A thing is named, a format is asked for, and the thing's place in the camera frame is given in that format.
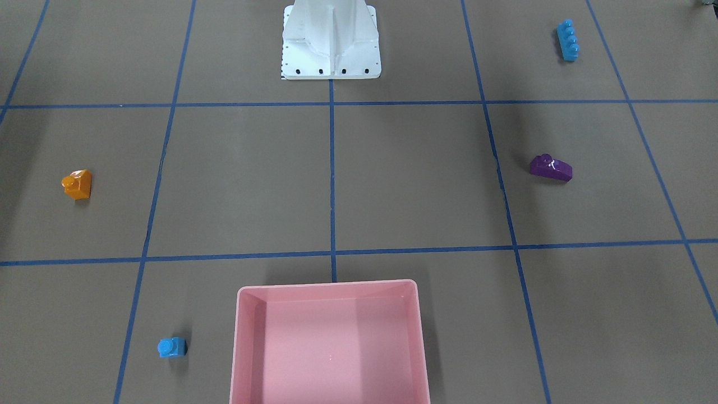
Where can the small blue block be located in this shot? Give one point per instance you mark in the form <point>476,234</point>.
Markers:
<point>172,347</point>

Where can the long blue four-stud block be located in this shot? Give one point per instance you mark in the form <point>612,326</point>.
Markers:
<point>568,41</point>

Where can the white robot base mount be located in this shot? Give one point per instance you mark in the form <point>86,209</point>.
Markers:
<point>330,40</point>

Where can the orange sloped block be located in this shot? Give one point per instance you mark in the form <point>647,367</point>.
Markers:
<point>78,184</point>

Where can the pink plastic box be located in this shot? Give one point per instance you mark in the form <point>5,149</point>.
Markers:
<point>335,342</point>

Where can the purple sloped block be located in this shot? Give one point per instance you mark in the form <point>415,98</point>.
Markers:
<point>544,165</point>

